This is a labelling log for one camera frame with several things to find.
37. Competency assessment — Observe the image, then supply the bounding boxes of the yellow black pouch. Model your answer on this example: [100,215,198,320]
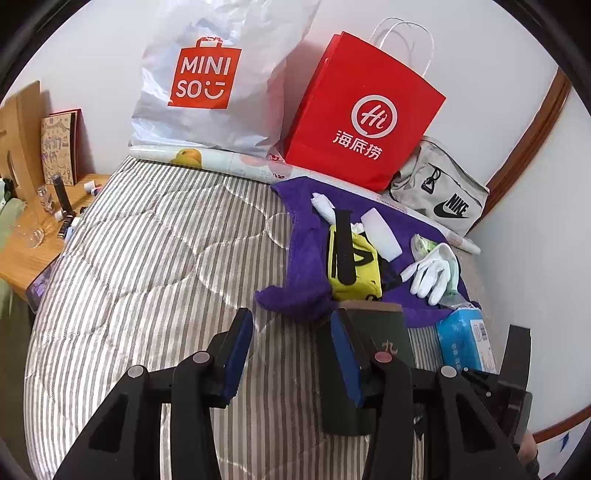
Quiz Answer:
[327,226,383,301]

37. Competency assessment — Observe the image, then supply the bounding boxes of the white gloves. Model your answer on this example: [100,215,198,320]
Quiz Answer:
[401,243,460,306]

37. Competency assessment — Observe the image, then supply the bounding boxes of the white sponge block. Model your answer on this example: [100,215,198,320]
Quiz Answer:
[361,208,403,262]

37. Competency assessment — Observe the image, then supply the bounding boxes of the clear plastic bag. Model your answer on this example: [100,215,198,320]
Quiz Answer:
[438,258,477,310]

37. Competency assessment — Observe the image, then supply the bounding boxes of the person's right hand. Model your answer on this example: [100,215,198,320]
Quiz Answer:
[517,430,538,466]

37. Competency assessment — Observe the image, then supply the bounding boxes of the dark green tea box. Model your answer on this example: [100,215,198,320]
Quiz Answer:
[317,300,415,436]

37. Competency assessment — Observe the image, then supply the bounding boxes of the blue tissue pack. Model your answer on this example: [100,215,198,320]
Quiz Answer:
[436,308,496,374]

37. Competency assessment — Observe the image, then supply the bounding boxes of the purple towel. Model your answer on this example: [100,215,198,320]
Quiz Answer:
[256,177,452,328]

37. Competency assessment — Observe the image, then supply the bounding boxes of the striped bed quilt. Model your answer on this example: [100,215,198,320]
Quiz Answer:
[22,155,505,480]

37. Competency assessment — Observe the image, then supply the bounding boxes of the small green white packet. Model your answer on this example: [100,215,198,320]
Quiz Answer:
[410,234,438,261]

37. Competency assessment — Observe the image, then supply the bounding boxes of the white tissue wad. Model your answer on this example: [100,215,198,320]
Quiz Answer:
[311,192,365,234]

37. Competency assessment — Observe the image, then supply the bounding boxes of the beige Nike bag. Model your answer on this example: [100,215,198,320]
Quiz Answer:
[390,137,490,236]

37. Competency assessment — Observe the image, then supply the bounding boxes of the black cylinder bottle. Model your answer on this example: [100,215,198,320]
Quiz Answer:
[51,173,75,215]

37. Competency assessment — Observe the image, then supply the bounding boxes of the wooden bedside table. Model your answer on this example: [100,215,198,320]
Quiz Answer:
[0,172,112,301]

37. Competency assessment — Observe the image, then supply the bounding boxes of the clear drinking glass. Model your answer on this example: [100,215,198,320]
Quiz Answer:
[14,207,45,248]

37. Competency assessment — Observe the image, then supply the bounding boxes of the red Haidilao paper bag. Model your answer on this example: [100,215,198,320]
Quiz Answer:
[284,32,446,191]

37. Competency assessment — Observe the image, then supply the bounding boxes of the patterned book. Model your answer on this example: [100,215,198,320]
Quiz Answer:
[40,109,81,186]

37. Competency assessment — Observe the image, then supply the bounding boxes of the white Miniso plastic bag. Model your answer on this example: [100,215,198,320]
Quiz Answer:
[130,1,319,157]

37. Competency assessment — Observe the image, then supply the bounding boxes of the wooden headboard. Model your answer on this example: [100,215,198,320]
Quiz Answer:
[0,81,44,203]

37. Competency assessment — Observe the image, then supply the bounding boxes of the black strap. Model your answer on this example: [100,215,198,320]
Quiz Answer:
[334,208,358,287]

